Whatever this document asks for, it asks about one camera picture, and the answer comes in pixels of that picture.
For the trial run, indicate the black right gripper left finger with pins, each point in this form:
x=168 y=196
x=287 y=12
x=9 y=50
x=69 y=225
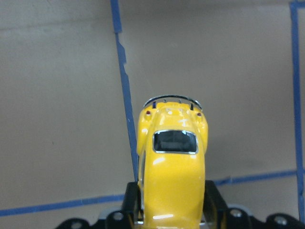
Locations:
x=124 y=216

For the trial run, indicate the yellow toy beetle car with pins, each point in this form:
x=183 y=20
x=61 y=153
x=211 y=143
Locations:
x=171 y=145

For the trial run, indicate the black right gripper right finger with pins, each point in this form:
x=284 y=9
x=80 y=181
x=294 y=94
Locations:
x=219 y=215

